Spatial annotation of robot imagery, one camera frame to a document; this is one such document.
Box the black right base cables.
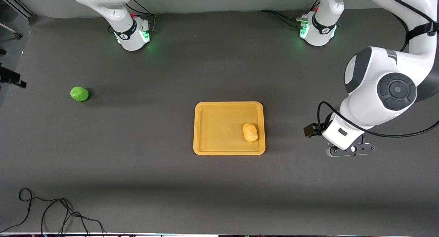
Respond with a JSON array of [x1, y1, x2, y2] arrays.
[[108, 0, 156, 33]]

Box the yellow-brown potato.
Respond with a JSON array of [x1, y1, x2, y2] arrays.
[[242, 123, 258, 142]]

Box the thin grey rod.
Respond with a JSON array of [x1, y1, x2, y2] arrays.
[[0, 23, 23, 38]]

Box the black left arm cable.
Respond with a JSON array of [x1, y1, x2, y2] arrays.
[[317, 0, 439, 139]]

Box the black left base cables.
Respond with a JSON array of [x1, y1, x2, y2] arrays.
[[259, 0, 321, 29]]

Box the dark grey table cloth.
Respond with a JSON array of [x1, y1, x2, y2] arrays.
[[0, 4, 439, 235]]

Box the yellow rectangular plastic tray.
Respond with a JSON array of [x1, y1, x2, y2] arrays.
[[193, 101, 266, 156]]

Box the black base cables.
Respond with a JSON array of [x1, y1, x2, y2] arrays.
[[259, 0, 321, 29], [108, 0, 156, 33]]

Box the thin black loose cable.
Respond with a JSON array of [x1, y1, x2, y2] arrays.
[[0, 188, 105, 236]]

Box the green apple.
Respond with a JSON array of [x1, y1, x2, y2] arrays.
[[70, 86, 89, 102]]

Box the aluminium frame profile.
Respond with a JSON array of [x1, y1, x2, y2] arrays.
[[0, 0, 35, 18]]

